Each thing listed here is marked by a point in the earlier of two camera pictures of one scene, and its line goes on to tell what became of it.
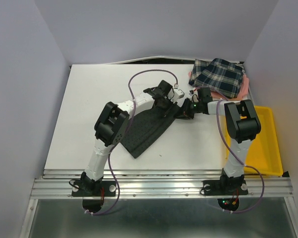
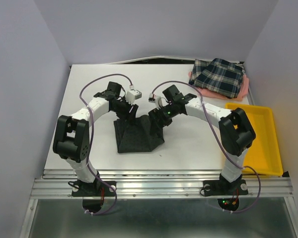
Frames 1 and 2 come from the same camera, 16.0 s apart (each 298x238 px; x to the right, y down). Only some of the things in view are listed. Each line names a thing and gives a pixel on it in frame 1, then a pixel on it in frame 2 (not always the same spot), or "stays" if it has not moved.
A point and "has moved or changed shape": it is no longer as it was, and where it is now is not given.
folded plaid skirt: x=225 y=77 stays
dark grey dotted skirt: x=145 y=128 has moved or changed shape
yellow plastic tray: x=263 y=157 stays
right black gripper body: x=190 y=108 to x=165 y=114
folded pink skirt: x=243 y=91 stays
